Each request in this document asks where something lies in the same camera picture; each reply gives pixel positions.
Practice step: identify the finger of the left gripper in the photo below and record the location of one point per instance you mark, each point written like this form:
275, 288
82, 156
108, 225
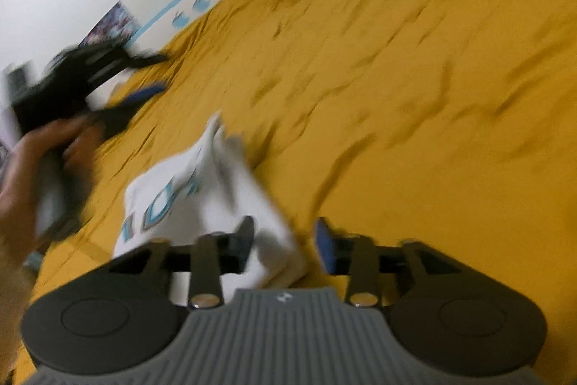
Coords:
139, 61
137, 99

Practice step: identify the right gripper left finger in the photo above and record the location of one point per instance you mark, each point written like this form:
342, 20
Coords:
196, 269

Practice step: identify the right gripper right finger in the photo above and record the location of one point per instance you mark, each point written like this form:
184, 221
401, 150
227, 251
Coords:
360, 260

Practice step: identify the white printed sweatshirt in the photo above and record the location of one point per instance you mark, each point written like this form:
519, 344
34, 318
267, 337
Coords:
209, 188

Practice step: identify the person's left hand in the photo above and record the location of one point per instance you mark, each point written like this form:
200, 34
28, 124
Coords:
81, 138

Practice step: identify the white blue headboard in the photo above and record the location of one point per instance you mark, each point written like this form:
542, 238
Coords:
168, 22

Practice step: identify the mustard yellow bed quilt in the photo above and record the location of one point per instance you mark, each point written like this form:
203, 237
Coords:
448, 121

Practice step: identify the anime wall posters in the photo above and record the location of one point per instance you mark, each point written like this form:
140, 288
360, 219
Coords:
117, 22

